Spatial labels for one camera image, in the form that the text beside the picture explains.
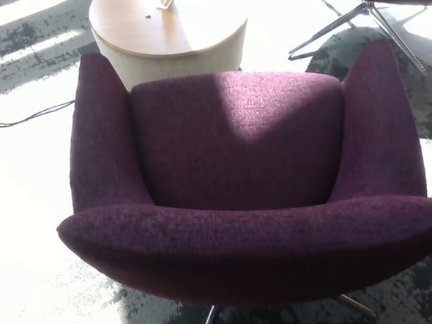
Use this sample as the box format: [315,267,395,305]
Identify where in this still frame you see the purple fabric armchair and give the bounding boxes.
[45,31,432,324]

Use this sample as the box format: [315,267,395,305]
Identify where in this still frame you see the round wooden side table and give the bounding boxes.
[87,0,252,94]

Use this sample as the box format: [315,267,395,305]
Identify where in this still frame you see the thin black floor cable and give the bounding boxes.
[0,99,78,141]

